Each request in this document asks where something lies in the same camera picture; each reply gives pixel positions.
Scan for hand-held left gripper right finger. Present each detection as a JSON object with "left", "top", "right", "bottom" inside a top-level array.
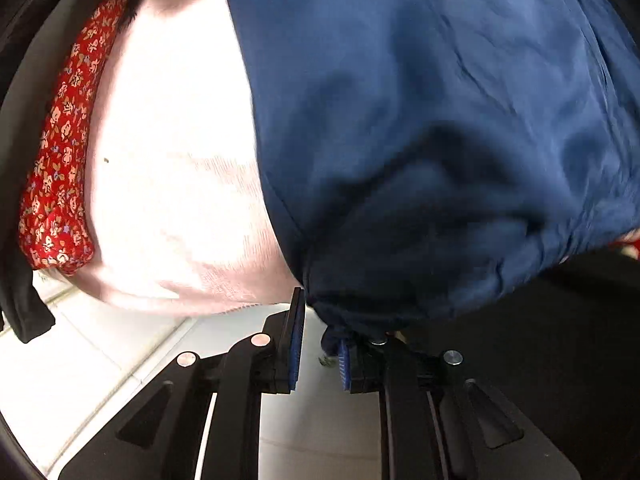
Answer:
[{"left": 337, "top": 335, "right": 583, "bottom": 480}]

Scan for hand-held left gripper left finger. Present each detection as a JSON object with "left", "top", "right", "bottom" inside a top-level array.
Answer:
[{"left": 59, "top": 287, "right": 307, "bottom": 480}]

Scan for dark blue pants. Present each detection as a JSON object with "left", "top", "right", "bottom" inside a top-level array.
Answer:
[{"left": 220, "top": 0, "right": 640, "bottom": 368}]

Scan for pale pink cloth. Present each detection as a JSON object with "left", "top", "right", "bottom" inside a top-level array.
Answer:
[{"left": 82, "top": 0, "right": 308, "bottom": 318}]

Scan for black cloth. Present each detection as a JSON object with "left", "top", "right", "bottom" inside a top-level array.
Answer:
[{"left": 0, "top": 0, "right": 126, "bottom": 345}]

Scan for red floral cloth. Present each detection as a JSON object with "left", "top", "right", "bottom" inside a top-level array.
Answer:
[{"left": 17, "top": 0, "right": 146, "bottom": 276}]

